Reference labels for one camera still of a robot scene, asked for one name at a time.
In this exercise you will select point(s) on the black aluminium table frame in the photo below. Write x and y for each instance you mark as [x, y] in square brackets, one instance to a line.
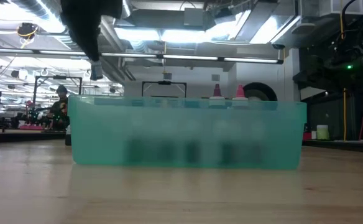
[340, 145]

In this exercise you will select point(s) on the red container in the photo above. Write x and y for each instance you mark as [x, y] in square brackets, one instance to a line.
[307, 136]

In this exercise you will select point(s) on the yellow-green container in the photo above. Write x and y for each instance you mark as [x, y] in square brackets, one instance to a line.
[323, 132]

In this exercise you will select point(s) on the pink-capped food colouring bottle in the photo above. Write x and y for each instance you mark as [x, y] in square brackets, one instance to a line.
[240, 92]

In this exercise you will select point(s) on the person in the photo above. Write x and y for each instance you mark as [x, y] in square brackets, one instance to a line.
[60, 107]

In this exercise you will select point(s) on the long ceiling light bar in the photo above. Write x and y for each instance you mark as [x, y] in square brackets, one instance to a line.
[187, 57]

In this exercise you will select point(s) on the silver ceiling duct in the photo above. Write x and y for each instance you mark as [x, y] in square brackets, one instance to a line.
[256, 21]

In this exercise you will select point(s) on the black background gantry frame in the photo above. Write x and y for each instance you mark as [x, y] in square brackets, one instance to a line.
[164, 82]
[58, 77]

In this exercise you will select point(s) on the pink tray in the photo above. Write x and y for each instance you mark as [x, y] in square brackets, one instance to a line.
[30, 127]

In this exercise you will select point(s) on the translucent green plastic bin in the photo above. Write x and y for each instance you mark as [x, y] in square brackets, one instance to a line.
[138, 130]

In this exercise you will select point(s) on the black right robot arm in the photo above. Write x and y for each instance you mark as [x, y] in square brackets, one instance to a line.
[340, 74]

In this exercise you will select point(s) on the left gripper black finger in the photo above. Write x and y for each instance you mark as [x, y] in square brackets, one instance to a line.
[83, 25]

